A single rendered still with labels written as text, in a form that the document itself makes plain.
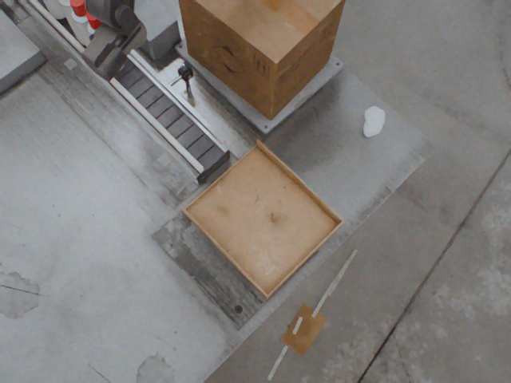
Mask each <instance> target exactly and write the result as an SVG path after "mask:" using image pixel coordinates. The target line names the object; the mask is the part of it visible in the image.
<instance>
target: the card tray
mask: <svg viewBox="0 0 511 383"><path fill-rule="evenodd" d="M180 207H181V210H182V212H183V213H185V214H186V216H187V217H189V218H190V220H191V221H192V222H193V223H194V224H195V226H196V227H197V228H198V229H199V230H200V231H202V232H203V233H204V234H205V235H206V236H207V237H208V238H209V239H210V240H211V241H212V242H213V243H214V245H215V246H216V247H217V248H218V249H219V250H220V251H221V252H222V253H223V255H224V256H225V257H226V258H227V259H228V260H229V261H230V262H231V263H232V265H233V266H234V267H236V268H237V269H238V270H239V271H240V272H241V273H242V274H243V275H244V276H245V277H246V278H247V279H248V280H249V281H250V282H251V283H252V285H253V286H254V287H255V288H256V289H257V290H258V291H259V292H260V293H261V294H262V295H263V296H264V297H265V298H266V299H268V298H270V297H271V296H272V295H273V294H274V293H275V292H276V291H277V290H278V289H279V288H280V287H281V285H282V284H283V283H284V282H285V281H286V280H287V279H288V278H289V277H290V276H291V275H292V274H293V273H294V272H295V271H296V270H297V269H298V268H299V267H300V266H301V265H302V264H304V263H305V262H306V261H307V260H308V259H309V258H310V257H311V256H312V255H313V254H314V253H315V252H316V251H317V250H318V249H319V248H320V247H321V246H322V245H323V244H324V243H325V242H326V241H327V240H328V239H329V238H330V237H331V236H332V235H333V234H334V233H335V232H336V231H337V230H338V229H339V228H340V227H341V226H342V225H343V224H344V223H345V221H344V220H343V218H342V217H341V216H340V215H339V214H337V213H336V212H335V211H334V210H332V209H331V208H330V207H329V206H328V205H327V204H326V203H325V202H324V201H323V200H322V199H321V198H320V197H319V196H318V195H317V194H315V193H314V192H313V191H312V190H311V189H310V188H309V187H308V186H307V184H306V183H305V182H303V181H302V180H301V179H300V178H299V177H298V176H297V175H296V174H295V173H294V172H293V171H292V170H291V169H290V168H289V167H288V166H287V165H286V164H285V163H284V162H282V161H281V160H280V159H279V158H278V157H277V156H276V155H275V154H274V153H273V152H272V151H271V150H270V148H268V147H267V146H265V145H264V144H263V143H262V142H261V141H260V140H259V139H258V138H257V139H256V146H254V147H253V148H252V150H251V151H250V152H249V153H247V154H246V155H245V156H244V157H243V158H242V159H240V160H239V161H238V162H237V163H236V164H233V165H232V166H231V167H230V168H229V169H228V170H227V171H226V172H225V173H224V174H223V175H222V176H220V177H219V178H218V179H217V180H216V181H215V182H214V183H212V185H211V186H210V187H209V188H208V189H206V190H205V191H204V192H203V193H202V194H201V195H198V196H197V197H196V198H195V199H194V200H193V201H192V202H191V203H190V204H189V205H188V206H187V207H185V208H183V207H182V206H180Z"/></svg>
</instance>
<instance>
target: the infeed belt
mask: <svg viewBox="0 0 511 383"><path fill-rule="evenodd" d="M27 1H28V2H29V3H30V4H31V5H32V6H33V7H34V9H35V10H36V11H37V12H38V13H39V14H40V15H41V16H42V17H43V18H44V19H45V20H46V21H47V22H48V23H49V24H50V25H51V26H52V27H53V28H54V29H55V30H56V31H57V32H58V33H59V34H60V35H61V36H62V37H63V38H64V39H65V40H66V41H67V42H68V43H69V44H70V45H71V46H72V47H73V48H74V49H75V50H76V51H77V52H79V51H78V50H77V49H76V48H75V47H74V46H73V45H72V44H71V43H70V42H69V41H68V40H67V39H66V38H65V37H64V36H63V35H62V34H61V33H60V32H59V31H58V30H57V29H56V28H55V27H54V26H53V25H52V24H51V23H50V22H49V21H48V20H47V19H46V18H45V17H44V16H43V15H42V14H41V13H40V12H39V11H38V10H37V9H36V8H35V6H34V5H33V4H32V3H31V2H30V1H29V0H27ZM36 1H37V2H38V3H40V4H41V5H42V6H43V7H44V8H45V9H46V11H47V12H48V13H49V14H50V12H49V10H48V8H47V6H46V4H45V2H44V1H43V0H36ZM50 15H51V14H50ZM55 20H56V19H55ZM56 21H57V22H58V23H59V24H60V25H61V26H63V27H64V28H65V29H66V30H67V31H68V32H69V34H70V35H71V36H72V37H73V38H74V39H75V40H76V41H77V42H78V40H77V38H76V36H75V34H74V31H73V29H72V27H71V25H70V24H69V21H68V19H64V20H56ZM78 43H79V42H78ZM79 44H80V43H79ZM80 45H81V44H80ZM81 46H82V47H83V48H84V49H85V48H87V46H84V45H81ZM79 54H80V55H81V53H80V52H79ZM114 78H115V79H116V80H117V81H118V82H119V83H120V84H121V85H122V86H123V88H124V89H125V90H126V91H127V92H128V93H129V94H130V95H131V96H132V97H133V98H134V99H135V100H136V101H137V102H139V103H140V104H141V105H142V106H143V107H144V108H145V109H146V110H147V111H148V112H149V113H150V114H151V115H152V116H153V118H154V119H155V120H156V121H157V122H158V123H159V124H160V125H161V126H162V127H163V128H164V129H165V130H166V131H168V132H169V133H170V134H171V135H172V136H173V137H174V138H175V139H176V140H177V141H178V142H179V143H180V144H181V145H182V146H183V147H184V148H185V149H186V151H187V152H188V153H189V154H190V155H191V156H192V157H193V158H194V159H195V160H196V161H197V162H198V163H199V164H201V165H202V166H203V167H204V171H202V172H201V173H200V172H198V171H197V170H196V169H195V168H194V167H193V166H192V165H191V164H190V163H189V162H188V161H187V160H186V159H185V158H184V157H183V156H182V155H181V154H180V153H179V152H178V151H177V149H176V148H175V147H174V146H173V145H172V144H171V143H170V142H169V141H168V140H166V139H165V138H164V137H163V136H162V135H161V134H160V133H159V132H158V131H157V130H156V129H155V128H154V127H153V126H152V125H151V124H150V123H149V122H148V121H147V120H146V119H145V117H144V116H143V115H142V114H141V113H140V112H139V110H138V109H136V108H135V107H134V106H133V105H132V104H131V103H130V102H129V101H128V100H127V99H126V98H125V97H124V96H123V95H122V94H121V93H120V92H119V91H118V90H117V89H116V87H115V86H114V85H113V84H112V83H111V82H109V83H110V84H111V85H112V86H113V87H114V88H115V90H116V91H118V92H119V94H120V95H122V96H123V98H124V99H125V100H126V101H127V102H128V103H129V104H130V105H131V106H132V107H133V108H134V109H135V110H136V111H137V112H139V113H140V114H141V115H142V116H143V118H144V119H145V120H146V121H147V122H148V123H149V124H150V125H151V126H152V127H153V128H154V129H155V130H156V131H157V132H158V133H159V134H160V135H161V136H162V137H163V138H164V139H165V140H166V141H168V142H169V143H170V144H171V145H172V146H173V147H174V148H175V149H176V151H177V152H178V153H179V154H180V155H181V156H182V157H183V158H184V159H185V160H186V161H187V162H188V163H189V164H190V165H191V166H192V167H193V168H194V169H195V170H196V171H197V172H198V173H199V175H203V174H204V173H205V172H206V171H207V170H208V169H209V168H210V167H212V166H213V165H214V164H215V163H216V162H218V161H219V160H220V159H221V158H222V157H223V156H225V155H226V153H225V152H224V151H223V150H222V148H221V147H220V146H219V145H218V144H216V142H214V141H213V140H212V139H211V138H210V137H209V136H208V135H207V134H205V132H204V131H203V130H202V129H201V128H199V127H198V126H197V125H196V124H195V123H194V122H193V121H192V120H191V119H190V118H189V117H188V115H187V114H186V113H184V111H183V110H182V109H181V108H180V107H179V106H178V105H177V104H175V103H174V102H173V101H172V100H171V99H170V98H169V97H167V96H166V95H165V94H164V93H163V92H162V91H161V90H160V89H159V88H158V87H157V86H156V84H155V83H154V82H153V81H152V80H151V79H150V78H149V77H148V76H147V75H145V73H144V72H143V71H142V70H141V69H139V68H138V67H137V66H136V65H135V64H133V63H132V62H131V61H130V60H129V59H128V60H127V62H126V63H125V67H124V69H123V70H122V71H120V72H119V73H117V74H116V75H115V77H114ZM214 144H215V145H214Z"/></svg>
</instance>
